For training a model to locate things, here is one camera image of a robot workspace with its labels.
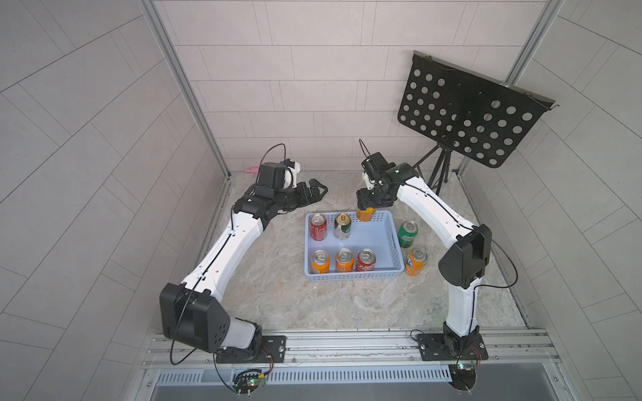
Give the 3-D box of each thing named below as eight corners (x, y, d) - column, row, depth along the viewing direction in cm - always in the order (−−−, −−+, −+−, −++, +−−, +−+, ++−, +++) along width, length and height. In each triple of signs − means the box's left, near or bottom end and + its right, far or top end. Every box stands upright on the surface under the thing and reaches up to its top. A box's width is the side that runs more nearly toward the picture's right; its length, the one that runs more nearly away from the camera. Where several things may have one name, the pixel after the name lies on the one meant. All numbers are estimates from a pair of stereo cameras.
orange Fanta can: (400, 272, 88) (407, 259, 80) (405, 258, 92) (412, 244, 83) (415, 279, 87) (424, 266, 78) (419, 265, 90) (428, 251, 82)
